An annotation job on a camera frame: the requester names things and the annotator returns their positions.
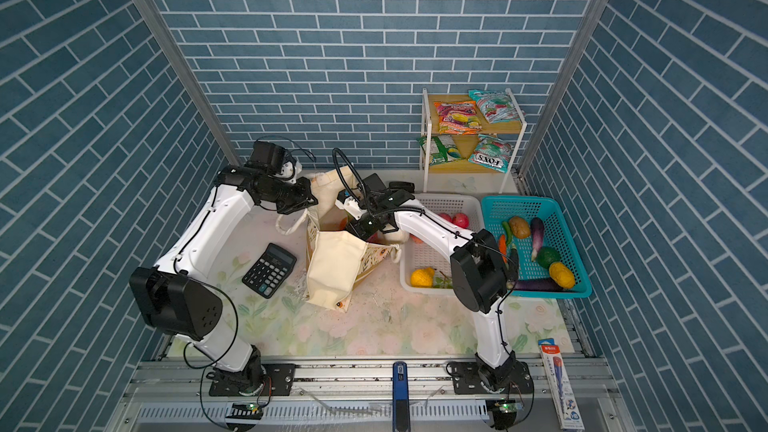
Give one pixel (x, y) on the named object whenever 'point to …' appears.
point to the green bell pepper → (548, 255)
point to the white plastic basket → (465, 211)
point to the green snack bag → (443, 149)
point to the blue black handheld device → (400, 397)
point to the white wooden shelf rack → (508, 131)
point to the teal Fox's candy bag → (491, 151)
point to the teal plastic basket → (570, 273)
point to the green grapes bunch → (443, 284)
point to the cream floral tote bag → (335, 258)
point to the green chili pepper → (508, 231)
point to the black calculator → (270, 270)
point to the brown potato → (520, 227)
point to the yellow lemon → (422, 277)
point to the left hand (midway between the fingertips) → (320, 198)
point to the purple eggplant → (537, 227)
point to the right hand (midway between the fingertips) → (346, 231)
